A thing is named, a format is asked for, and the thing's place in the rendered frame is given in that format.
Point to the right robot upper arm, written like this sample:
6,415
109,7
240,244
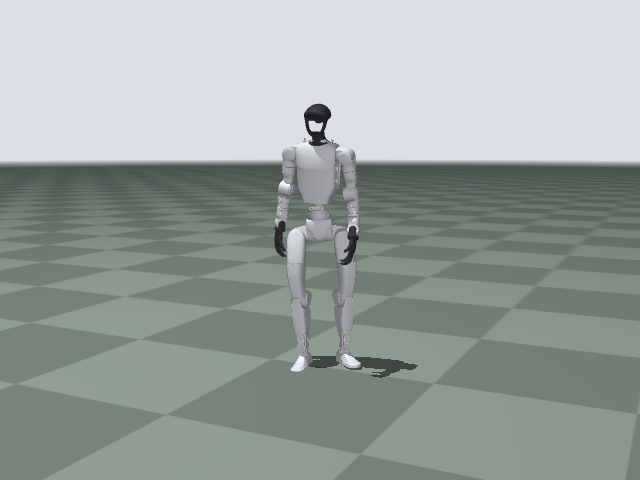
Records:
287,187

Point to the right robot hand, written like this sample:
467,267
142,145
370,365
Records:
278,238

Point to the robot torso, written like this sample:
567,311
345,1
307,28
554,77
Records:
318,176

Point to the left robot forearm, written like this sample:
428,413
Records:
353,212

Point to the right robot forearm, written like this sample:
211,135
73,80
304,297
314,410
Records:
282,208

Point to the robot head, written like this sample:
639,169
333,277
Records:
318,113

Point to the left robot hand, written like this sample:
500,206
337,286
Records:
352,245

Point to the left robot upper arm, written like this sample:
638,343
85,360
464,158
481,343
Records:
346,157

